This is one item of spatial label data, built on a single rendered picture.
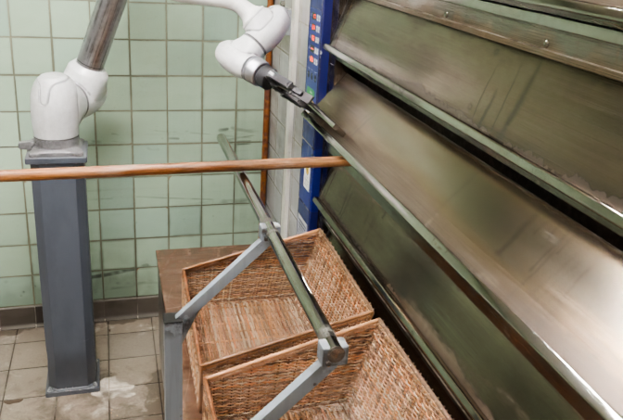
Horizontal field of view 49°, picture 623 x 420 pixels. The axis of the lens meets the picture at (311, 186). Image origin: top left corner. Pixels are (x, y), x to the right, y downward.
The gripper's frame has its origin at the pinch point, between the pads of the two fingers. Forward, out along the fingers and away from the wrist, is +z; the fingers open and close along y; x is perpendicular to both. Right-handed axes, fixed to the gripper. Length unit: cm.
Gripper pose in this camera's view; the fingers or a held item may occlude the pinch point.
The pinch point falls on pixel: (306, 101)
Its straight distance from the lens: 217.9
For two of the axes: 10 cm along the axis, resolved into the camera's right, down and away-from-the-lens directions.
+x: -6.3, 7.7, -1.5
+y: 3.1, 4.2, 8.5
